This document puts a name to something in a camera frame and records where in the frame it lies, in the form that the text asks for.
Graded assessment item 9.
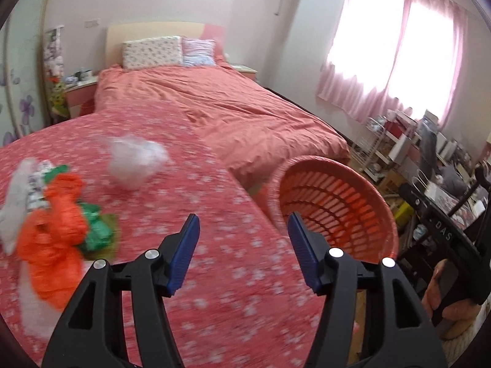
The white floral pillow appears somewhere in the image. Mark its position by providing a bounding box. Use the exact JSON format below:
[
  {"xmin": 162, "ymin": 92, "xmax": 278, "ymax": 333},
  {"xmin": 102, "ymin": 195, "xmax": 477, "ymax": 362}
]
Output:
[{"xmin": 122, "ymin": 36, "xmax": 183, "ymax": 70}]

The white plastic bag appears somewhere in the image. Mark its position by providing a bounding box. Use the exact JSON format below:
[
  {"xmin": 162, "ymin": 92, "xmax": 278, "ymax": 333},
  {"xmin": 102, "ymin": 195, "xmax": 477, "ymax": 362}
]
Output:
[{"xmin": 1, "ymin": 158, "xmax": 38, "ymax": 255}]

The white wire rack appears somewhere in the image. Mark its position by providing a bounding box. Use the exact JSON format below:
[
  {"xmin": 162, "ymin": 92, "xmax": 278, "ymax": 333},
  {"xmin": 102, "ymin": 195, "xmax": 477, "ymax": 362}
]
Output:
[{"xmin": 350, "ymin": 118, "xmax": 385, "ymax": 184}]

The olive green plastic bag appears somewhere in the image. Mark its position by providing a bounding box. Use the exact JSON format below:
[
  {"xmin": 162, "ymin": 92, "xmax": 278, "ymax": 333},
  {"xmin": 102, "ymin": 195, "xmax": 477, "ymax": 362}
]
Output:
[{"xmin": 79, "ymin": 213, "xmax": 121, "ymax": 261}]

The floral glass wardrobe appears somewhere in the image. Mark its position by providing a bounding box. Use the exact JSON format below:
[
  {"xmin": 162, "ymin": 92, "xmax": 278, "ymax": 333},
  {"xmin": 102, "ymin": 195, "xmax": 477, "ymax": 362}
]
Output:
[{"xmin": 1, "ymin": 0, "xmax": 48, "ymax": 146}]

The small red waste bin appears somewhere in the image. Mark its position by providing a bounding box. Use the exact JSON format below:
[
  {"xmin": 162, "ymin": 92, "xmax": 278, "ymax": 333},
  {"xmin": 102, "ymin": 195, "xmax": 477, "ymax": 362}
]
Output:
[{"xmin": 79, "ymin": 98, "xmax": 95, "ymax": 116}]

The pink striped pillow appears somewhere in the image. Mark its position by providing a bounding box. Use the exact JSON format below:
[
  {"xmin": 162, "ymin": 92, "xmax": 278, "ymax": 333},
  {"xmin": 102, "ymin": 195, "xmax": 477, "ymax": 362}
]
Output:
[{"xmin": 181, "ymin": 37, "xmax": 215, "ymax": 67}]

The beige wooden headboard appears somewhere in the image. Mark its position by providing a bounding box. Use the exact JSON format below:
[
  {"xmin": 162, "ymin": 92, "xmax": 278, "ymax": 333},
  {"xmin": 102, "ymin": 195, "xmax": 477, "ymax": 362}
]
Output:
[{"xmin": 105, "ymin": 22, "xmax": 226, "ymax": 68}]

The orange plastic bag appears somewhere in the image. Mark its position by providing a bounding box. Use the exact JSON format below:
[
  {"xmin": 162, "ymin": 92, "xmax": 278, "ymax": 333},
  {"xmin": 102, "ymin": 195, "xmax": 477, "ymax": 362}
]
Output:
[{"xmin": 16, "ymin": 173, "xmax": 89, "ymax": 311}]

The white plastic wad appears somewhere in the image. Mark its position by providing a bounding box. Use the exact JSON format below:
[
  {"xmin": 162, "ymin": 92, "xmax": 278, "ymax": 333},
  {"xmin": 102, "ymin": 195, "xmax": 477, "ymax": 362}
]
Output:
[{"xmin": 103, "ymin": 135, "xmax": 171, "ymax": 190}]

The clear bubble wrap sheet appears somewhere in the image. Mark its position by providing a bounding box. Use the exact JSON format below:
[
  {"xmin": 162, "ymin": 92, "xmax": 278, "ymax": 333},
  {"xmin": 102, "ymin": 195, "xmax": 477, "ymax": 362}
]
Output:
[{"xmin": 18, "ymin": 263, "xmax": 61, "ymax": 341}]

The right human hand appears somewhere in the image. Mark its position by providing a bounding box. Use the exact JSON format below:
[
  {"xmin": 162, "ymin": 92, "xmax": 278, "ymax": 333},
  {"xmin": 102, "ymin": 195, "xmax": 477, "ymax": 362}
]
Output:
[{"xmin": 420, "ymin": 257, "xmax": 483, "ymax": 340}]

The plush toy display tube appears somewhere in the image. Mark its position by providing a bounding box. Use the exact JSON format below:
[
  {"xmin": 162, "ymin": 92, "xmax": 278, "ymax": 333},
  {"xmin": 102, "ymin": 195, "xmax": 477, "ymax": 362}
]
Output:
[{"xmin": 42, "ymin": 26, "xmax": 70, "ymax": 119}]

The pink window curtain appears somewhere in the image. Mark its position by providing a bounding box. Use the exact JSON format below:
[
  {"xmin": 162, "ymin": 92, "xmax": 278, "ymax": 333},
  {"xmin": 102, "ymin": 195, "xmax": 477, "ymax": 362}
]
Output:
[{"xmin": 316, "ymin": 0, "xmax": 468, "ymax": 126}]

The salmon pink duvet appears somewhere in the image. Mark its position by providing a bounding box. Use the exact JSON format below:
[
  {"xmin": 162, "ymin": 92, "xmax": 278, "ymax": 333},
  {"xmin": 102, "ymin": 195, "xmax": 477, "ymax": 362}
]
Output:
[{"xmin": 95, "ymin": 60, "xmax": 350, "ymax": 189}]

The pink white nightstand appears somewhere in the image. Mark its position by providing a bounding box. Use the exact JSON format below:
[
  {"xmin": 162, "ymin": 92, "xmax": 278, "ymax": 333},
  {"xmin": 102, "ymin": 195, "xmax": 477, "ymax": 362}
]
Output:
[{"xmin": 65, "ymin": 76, "xmax": 98, "ymax": 119}]

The right bedside nightstand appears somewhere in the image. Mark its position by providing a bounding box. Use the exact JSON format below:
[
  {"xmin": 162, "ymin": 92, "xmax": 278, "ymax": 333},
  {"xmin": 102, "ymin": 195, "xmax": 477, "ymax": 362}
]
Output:
[{"xmin": 231, "ymin": 64, "xmax": 257, "ymax": 82}]

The red floral bed quilt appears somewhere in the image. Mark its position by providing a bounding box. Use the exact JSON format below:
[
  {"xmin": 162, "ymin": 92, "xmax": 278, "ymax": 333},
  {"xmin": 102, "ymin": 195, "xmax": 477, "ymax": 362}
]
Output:
[{"xmin": 1, "ymin": 102, "xmax": 322, "ymax": 367}]

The red plastic laundry basket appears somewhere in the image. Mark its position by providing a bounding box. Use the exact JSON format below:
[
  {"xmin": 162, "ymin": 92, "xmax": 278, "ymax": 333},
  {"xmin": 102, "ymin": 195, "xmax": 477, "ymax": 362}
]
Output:
[{"xmin": 255, "ymin": 155, "xmax": 399, "ymax": 263}]

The cluttered white shelf unit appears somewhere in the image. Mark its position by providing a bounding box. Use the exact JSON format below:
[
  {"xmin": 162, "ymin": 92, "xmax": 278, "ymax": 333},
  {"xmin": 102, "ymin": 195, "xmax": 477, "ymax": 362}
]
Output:
[{"xmin": 382, "ymin": 111, "xmax": 470, "ymax": 198}]

